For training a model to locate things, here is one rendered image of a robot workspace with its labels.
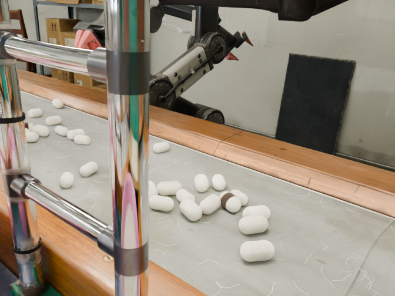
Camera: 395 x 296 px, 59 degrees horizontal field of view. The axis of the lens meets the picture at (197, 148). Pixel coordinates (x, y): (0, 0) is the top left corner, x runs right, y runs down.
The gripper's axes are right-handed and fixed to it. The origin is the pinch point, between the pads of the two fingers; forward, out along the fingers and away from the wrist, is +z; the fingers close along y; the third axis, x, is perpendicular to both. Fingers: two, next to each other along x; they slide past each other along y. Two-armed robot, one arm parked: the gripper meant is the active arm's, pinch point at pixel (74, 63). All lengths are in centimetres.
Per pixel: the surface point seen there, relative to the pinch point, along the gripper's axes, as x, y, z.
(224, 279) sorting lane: -2, 54, 23
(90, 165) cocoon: -0.1, 24.9, 18.5
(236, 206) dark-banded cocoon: 4, 48, 14
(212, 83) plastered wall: 155, -100, -123
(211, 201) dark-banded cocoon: 2.1, 45.4, 15.1
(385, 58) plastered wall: 131, 24, -149
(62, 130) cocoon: 4.0, 6.8, 13.6
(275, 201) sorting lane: 9, 50, 9
